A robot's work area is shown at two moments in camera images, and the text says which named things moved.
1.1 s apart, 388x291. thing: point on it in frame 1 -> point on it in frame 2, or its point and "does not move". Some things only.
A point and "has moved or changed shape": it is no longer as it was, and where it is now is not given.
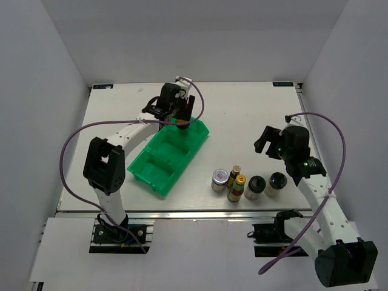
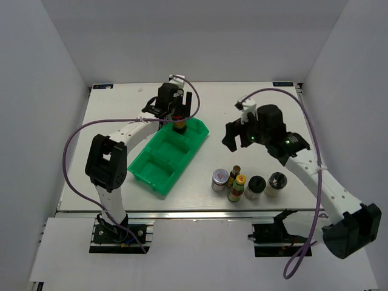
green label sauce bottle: x=237 y=188 does not move
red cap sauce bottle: x=182 y=127 has moved or changed shape
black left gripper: x=186 y=113 does not move
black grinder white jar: x=277 y=180 does not move
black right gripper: x=259 y=144 -> x=232 y=130
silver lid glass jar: x=220 y=177 does not move
